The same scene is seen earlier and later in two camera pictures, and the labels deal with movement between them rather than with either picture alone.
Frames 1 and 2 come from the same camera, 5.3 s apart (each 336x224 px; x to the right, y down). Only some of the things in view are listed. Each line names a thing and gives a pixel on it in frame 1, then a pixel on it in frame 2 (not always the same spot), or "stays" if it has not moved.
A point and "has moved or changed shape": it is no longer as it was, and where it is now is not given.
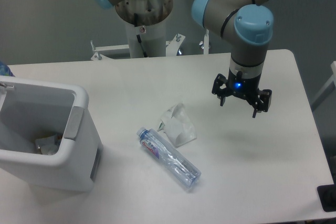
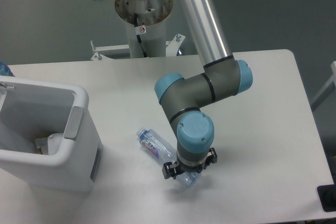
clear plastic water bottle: (182, 169) stays
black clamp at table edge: (327, 195) stays
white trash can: (30, 110) stays
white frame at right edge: (330, 87) stays
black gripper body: (246, 87) to (198, 168)
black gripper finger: (264, 95) to (212, 157)
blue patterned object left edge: (5, 70) stays
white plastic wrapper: (178, 125) has moved or changed shape
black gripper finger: (220, 80) to (169, 171)
